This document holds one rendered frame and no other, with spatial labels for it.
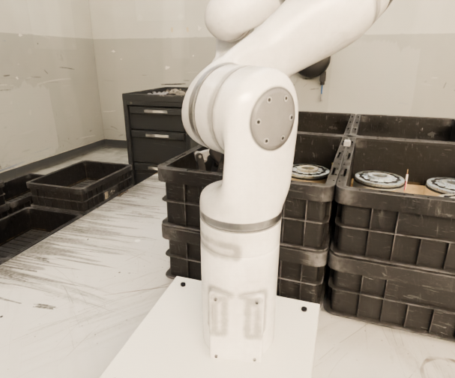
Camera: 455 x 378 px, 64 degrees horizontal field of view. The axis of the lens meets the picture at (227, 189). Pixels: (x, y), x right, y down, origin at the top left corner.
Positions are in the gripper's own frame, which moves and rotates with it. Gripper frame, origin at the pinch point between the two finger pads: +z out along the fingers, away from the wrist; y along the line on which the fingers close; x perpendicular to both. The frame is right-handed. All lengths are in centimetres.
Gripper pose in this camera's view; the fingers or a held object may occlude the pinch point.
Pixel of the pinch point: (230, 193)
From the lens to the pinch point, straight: 71.7
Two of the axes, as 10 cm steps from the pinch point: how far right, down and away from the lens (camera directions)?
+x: -3.0, -3.3, 9.0
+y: 9.5, -1.1, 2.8
